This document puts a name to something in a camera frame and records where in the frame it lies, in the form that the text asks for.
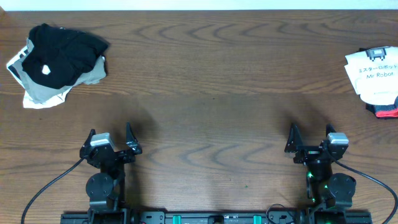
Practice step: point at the beige folded garment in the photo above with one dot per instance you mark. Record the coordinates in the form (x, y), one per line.
(40, 93)

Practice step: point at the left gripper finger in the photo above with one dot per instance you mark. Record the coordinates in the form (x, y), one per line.
(132, 141)
(87, 143)

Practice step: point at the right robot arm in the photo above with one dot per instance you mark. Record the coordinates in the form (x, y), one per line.
(331, 193)

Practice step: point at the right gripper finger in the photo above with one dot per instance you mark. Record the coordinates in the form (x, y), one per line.
(294, 141)
(330, 131)

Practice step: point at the white Mr Robot t-shirt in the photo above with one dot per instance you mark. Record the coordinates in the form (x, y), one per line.
(373, 74)

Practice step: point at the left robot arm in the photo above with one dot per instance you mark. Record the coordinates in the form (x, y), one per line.
(106, 189)

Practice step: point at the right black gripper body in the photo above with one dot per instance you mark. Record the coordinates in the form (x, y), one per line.
(308, 154)

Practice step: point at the black garment with red cuff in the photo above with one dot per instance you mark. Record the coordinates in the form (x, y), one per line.
(382, 105)

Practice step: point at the black folded garment on pile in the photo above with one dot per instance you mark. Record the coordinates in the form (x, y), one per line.
(60, 56)

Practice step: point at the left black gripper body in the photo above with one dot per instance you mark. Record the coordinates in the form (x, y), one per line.
(116, 154)

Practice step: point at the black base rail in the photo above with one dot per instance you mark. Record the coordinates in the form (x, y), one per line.
(272, 216)

